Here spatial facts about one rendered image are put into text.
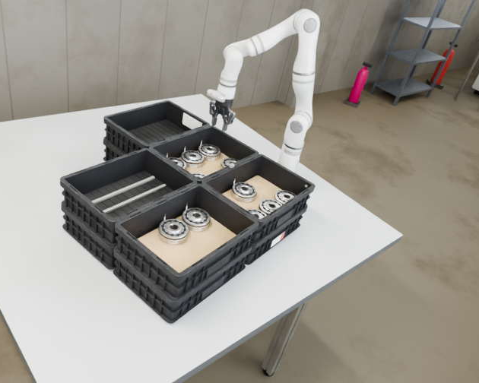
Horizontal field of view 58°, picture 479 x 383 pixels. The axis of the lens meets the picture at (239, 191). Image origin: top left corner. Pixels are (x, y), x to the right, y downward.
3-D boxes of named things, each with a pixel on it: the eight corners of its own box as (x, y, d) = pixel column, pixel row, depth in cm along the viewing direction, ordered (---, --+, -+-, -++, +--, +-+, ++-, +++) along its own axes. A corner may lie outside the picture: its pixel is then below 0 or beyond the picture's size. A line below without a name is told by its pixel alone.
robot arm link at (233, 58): (238, 90, 175) (233, 81, 182) (245, 52, 166) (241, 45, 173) (221, 88, 173) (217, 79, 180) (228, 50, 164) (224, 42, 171)
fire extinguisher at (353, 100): (349, 107, 522) (364, 66, 492) (339, 99, 539) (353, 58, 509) (363, 108, 530) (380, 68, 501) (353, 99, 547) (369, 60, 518)
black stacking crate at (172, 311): (191, 227, 176) (195, 204, 169) (247, 269, 163) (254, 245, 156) (109, 273, 147) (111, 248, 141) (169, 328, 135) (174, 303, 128)
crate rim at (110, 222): (146, 151, 177) (147, 147, 176) (198, 187, 164) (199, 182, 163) (57, 183, 149) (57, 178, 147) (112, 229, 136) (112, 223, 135)
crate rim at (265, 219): (259, 157, 192) (261, 153, 191) (315, 190, 180) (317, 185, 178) (198, 187, 164) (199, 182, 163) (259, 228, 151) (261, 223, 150)
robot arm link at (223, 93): (205, 94, 177) (207, 80, 174) (223, 90, 185) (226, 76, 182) (221, 102, 173) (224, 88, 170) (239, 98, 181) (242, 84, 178)
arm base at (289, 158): (283, 165, 213) (292, 137, 202) (296, 175, 209) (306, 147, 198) (271, 170, 208) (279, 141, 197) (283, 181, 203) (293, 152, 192)
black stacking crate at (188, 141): (207, 146, 210) (211, 125, 204) (254, 175, 198) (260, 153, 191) (145, 171, 182) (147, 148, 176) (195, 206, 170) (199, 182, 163)
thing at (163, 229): (176, 216, 155) (176, 215, 155) (193, 232, 150) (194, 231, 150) (153, 226, 149) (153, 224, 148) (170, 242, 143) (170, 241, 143)
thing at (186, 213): (197, 205, 163) (197, 204, 162) (215, 219, 158) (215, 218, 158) (176, 214, 156) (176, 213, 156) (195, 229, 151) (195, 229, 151)
